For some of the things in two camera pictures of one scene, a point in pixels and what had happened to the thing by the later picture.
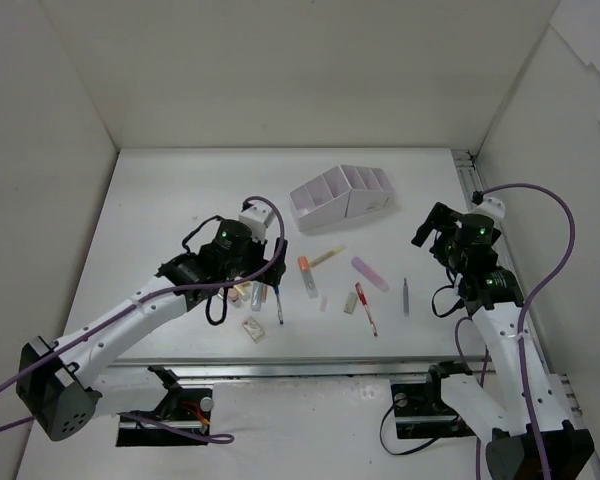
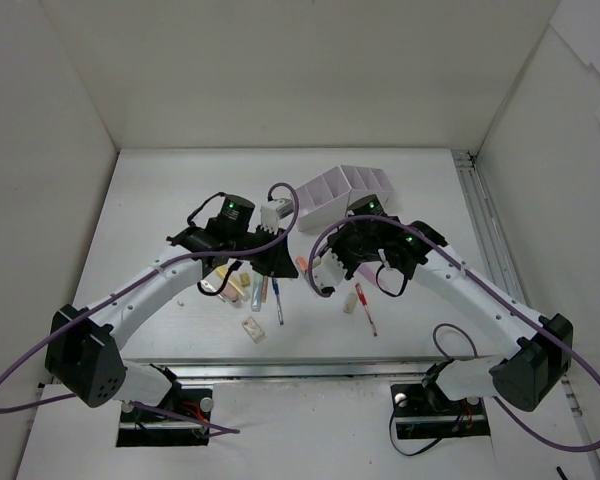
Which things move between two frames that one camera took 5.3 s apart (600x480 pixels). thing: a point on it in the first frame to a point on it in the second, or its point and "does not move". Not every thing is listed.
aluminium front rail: (295, 371) does not move
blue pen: (276, 288) does not move
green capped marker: (257, 295) does not move
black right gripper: (435, 223) to (341, 250)
